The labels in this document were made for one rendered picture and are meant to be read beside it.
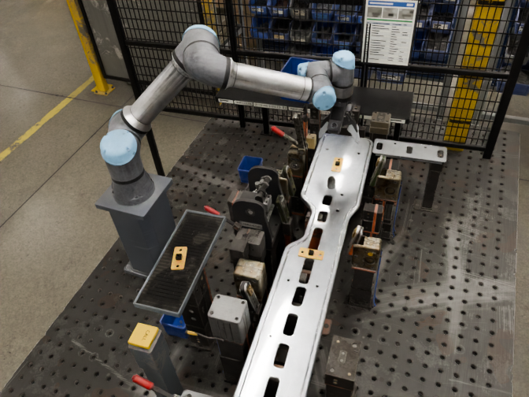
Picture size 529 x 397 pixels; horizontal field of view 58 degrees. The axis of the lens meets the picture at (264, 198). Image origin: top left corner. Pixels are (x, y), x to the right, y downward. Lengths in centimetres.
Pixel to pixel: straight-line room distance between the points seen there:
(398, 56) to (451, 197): 67
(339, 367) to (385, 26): 143
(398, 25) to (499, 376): 139
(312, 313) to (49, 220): 240
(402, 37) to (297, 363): 143
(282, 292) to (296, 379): 28
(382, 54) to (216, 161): 95
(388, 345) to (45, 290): 206
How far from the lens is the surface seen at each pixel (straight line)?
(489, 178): 247
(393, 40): 224
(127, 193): 173
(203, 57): 148
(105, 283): 208
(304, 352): 143
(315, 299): 152
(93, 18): 433
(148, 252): 189
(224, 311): 139
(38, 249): 338
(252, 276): 148
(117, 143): 166
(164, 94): 166
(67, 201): 362
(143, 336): 134
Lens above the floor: 227
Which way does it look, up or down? 44 degrees down
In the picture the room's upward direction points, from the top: 5 degrees counter-clockwise
